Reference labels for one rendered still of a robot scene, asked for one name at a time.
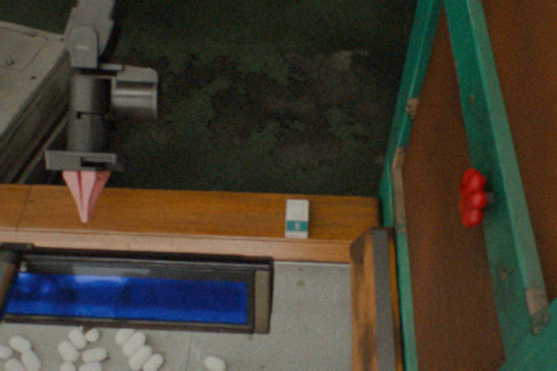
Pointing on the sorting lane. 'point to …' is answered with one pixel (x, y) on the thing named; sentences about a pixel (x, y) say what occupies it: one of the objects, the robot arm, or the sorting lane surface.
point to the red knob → (473, 198)
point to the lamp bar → (144, 290)
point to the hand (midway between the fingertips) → (85, 215)
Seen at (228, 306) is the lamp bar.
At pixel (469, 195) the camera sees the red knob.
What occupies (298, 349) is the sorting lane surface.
